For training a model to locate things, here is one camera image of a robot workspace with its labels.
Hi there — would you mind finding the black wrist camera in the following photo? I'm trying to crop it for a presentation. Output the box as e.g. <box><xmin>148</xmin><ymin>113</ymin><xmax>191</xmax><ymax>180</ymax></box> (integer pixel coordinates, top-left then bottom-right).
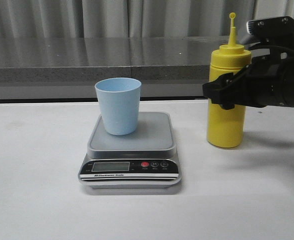
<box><xmin>239</xmin><ymin>16</ymin><xmax>294</xmax><ymax>50</ymax></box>

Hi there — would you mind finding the digital kitchen scale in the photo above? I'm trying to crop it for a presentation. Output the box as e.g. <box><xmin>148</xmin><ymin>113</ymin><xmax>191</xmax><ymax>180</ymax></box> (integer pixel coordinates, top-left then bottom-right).
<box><xmin>78</xmin><ymin>111</ymin><xmax>182</xmax><ymax>189</ymax></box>

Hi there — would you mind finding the grey stone counter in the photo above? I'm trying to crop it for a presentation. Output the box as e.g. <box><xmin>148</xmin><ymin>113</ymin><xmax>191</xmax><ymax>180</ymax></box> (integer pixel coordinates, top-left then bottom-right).
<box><xmin>0</xmin><ymin>36</ymin><xmax>228</xmax><ymax>103</ymax></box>

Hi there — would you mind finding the yellow squeeze bottle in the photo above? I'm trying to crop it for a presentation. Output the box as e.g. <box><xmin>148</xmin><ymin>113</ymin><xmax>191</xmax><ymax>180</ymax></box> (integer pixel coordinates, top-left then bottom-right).
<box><xmin>206</xmin><ymin>12</ymin><xmax>252</xmax><ymax>149</ymax></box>

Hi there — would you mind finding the grey curtain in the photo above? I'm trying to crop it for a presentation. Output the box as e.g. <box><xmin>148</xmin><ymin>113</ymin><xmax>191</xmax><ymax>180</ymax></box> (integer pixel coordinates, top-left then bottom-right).
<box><xmin>0</xmin><ymin>0</ymin><xmax>294</xmax><ymax>38</ymax></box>

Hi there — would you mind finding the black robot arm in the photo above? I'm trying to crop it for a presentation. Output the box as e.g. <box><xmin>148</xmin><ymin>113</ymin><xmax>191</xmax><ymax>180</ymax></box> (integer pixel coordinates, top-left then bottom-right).
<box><xmin>202</xmin><ymin>46</ymin><xmax>294</xmax><ymax>110</ymax></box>

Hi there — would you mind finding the light blue plastic cup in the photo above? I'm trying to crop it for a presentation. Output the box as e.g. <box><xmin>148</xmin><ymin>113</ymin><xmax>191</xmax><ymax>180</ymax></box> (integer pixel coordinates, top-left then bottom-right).
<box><xmin>95</xmin><ymin>77</ymin><xmax>142</xmax><ymax>136</ymax></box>

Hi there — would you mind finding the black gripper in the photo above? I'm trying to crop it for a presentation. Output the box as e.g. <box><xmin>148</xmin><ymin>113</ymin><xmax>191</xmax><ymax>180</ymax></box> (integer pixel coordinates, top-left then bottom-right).
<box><xmin>202</xmin><ymin>48</ymin><xmax>291</xmax><ymax>110</ymax></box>

